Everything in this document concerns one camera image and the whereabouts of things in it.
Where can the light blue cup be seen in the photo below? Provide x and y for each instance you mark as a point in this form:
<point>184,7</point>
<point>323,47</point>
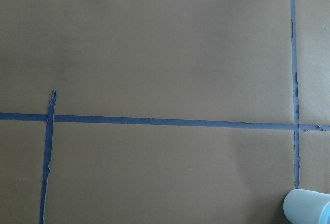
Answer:
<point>304,206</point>

